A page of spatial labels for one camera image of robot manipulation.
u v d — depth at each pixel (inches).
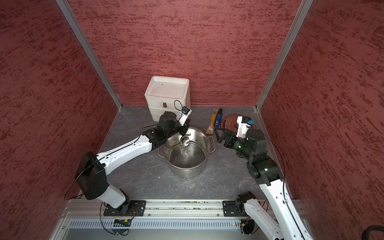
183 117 27.0
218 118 43.3
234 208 29.1
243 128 22.9
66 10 28.2
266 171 17.4
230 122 43.2
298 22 29.8
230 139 22.1
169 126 24.0
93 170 18.8
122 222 28.4
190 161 36.8
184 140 36.3
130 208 26.8
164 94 37.4
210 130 41.1
